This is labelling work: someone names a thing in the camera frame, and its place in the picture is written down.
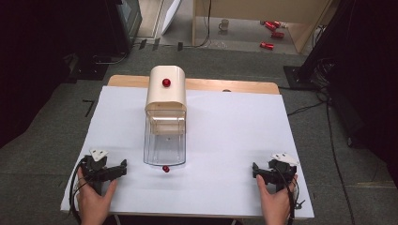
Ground clear box door red knob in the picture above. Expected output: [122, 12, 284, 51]
[143, 110, 188, 173]

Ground white paper sheet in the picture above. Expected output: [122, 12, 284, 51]
[59, 85, 315, 219]

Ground cream bread box red knob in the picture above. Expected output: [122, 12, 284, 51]
[144, 65, 188, 136]

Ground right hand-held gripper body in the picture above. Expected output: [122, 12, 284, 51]
[266, 152, 300, 192]

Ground black stand base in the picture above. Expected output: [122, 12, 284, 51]
[283, 65, 320, 92]

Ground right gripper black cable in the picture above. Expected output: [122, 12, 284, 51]
[275, 168, 306, 225]

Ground black monitor cabinet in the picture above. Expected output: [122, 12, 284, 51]
[104, 0, 144, 54]

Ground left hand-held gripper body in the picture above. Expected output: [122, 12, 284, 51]
[82, 148, 110, 192]

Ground black hanging cable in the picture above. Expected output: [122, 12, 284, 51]
[192, 0, 213, 49]

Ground black floor cable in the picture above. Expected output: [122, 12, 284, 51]
[286, 90, 358, 225]

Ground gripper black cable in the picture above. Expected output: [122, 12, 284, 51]
[69, 157, 89, 225]
[275, 168, 306, 225]

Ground wooden table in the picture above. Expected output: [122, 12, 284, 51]
[107, 74, 281, 96]

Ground person's right hand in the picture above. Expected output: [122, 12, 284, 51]
[255, 173, 299, 225]

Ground person's left hand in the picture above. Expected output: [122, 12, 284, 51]
[76, 168, 119, 225]

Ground white board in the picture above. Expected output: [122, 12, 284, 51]
[161, 0, 183, 36]

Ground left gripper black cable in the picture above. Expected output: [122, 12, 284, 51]
[69, 157, 89, 225]

